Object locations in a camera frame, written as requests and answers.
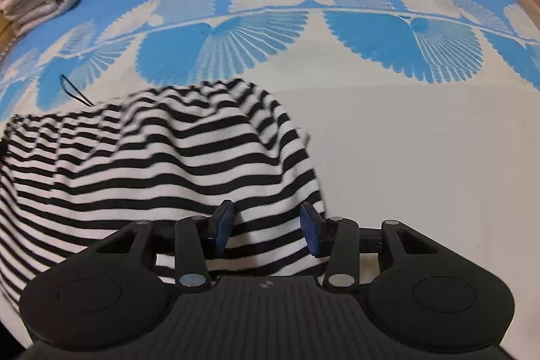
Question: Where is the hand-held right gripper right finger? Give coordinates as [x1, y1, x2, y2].
[299, 201, 423, 290]

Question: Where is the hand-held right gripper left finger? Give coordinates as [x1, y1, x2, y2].
[121, 200, 236, 293]

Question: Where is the black white striped hoodie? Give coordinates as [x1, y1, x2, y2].
[0, 74, 328, 304]

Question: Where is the blue fan-patterned bed mat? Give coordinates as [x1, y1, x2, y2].
[0, 0, 540, 346]

